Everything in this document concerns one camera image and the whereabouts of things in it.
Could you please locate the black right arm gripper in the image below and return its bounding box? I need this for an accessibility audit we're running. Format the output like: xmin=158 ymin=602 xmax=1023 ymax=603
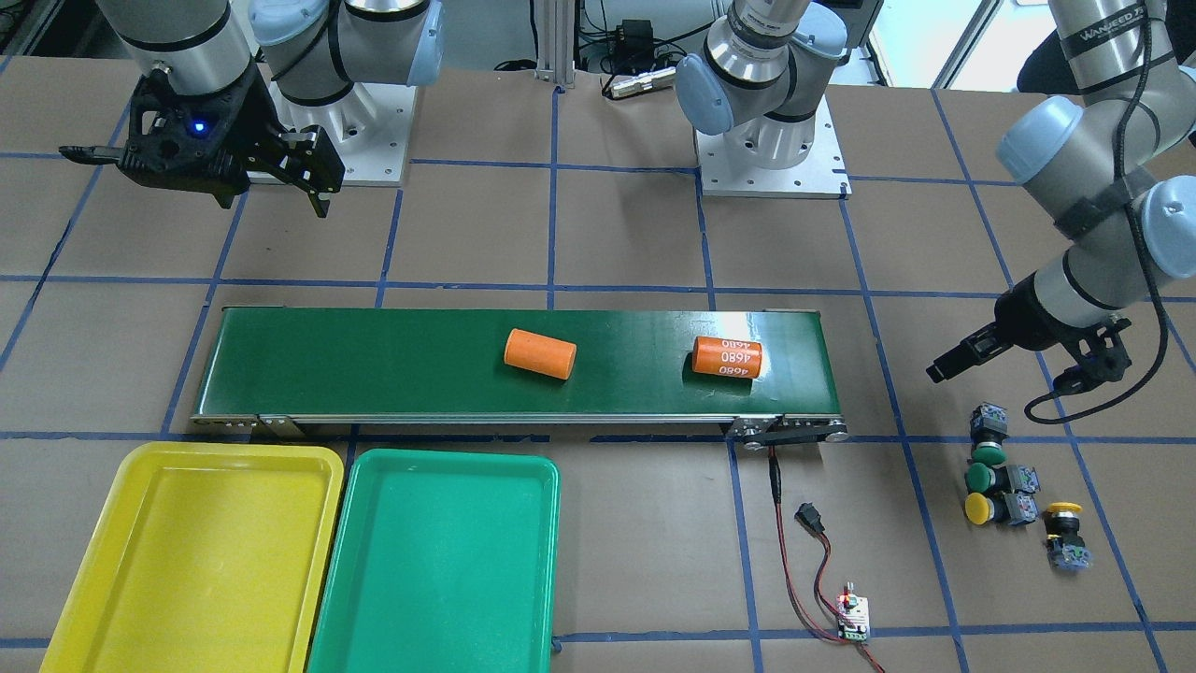
xmin=57 ymin=65 xmax=346 ymax=219

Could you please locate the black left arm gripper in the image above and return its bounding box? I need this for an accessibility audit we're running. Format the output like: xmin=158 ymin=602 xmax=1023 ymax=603
xmin=926 ymin=276 xmax=1131 ymax=394

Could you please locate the green push button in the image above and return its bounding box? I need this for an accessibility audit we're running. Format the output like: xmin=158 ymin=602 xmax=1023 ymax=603
xmin=969 ymin=402 xmax=1009 ymax=467
xmin=964 ymin=463 xmax=1041 ymax=495

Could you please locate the orange cylinder with label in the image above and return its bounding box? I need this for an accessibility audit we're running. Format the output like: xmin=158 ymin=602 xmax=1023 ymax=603
xmin=691 ymin=336 xmax=764 ymax=379

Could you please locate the plain orange cylinder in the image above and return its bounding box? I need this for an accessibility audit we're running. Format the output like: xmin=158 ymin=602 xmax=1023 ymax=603
xmin=504 ymin=328 xmax=576 ymax=380

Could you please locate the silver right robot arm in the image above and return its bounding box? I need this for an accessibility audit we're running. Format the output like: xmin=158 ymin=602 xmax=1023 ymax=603
xmin=60 ymin=1 xmax=445 ymax=218

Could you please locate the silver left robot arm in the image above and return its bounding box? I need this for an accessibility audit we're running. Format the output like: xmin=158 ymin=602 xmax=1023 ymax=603
xmin=383 ymin=5 xmax=1147 ymax=349

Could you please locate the yellow push button rear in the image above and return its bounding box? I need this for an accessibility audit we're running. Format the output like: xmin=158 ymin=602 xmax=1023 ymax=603
xmin=962 ymin=492 xmax=1039 ymax=527

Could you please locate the yellow push button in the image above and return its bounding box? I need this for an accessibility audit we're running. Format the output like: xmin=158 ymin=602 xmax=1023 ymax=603
xmin=1042 ymin=502 xmax=1092 ymax=573
xmin=962 ymin=492 xmax=1039 ymax=527

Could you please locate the yellow push button front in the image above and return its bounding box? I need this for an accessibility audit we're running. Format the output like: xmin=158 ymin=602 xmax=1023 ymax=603
xmin=1042 ymin=502 xmax=1092 ymax=573

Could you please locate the green conveyor belt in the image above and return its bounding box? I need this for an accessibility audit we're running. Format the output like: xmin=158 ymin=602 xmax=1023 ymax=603
xmin=193 ymin=307 xmax=848 ymax=446

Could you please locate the small controller circuit board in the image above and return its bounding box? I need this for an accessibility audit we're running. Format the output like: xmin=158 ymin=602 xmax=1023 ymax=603
xmin=836 ymin=585 xmax=871 ymax=644

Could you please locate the yellow plastic tray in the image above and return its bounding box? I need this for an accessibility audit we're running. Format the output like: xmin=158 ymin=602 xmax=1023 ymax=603
xmin=41 ymin=440 xmax=344 ymax=672

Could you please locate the green plastic tray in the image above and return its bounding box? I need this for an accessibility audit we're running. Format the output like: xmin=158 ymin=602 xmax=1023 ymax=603
xmin=307 ymin=448 xmax=561 ymax=672

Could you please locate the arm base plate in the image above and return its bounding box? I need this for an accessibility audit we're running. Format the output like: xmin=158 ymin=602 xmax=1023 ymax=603
xmin=692 ymin=97 xmax=853 ymax=198
xmin=269 ymin=82 xmax=421 ymax=188

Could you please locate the red black wire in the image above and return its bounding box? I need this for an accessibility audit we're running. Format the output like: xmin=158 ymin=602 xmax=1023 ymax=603
xmin=765 ymin=447 xmax=889 ymax=673

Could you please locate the aluminium frame post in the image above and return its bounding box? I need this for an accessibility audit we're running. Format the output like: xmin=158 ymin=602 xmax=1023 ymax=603
xmin=531 ymin=0 xmax=579 ymax=91

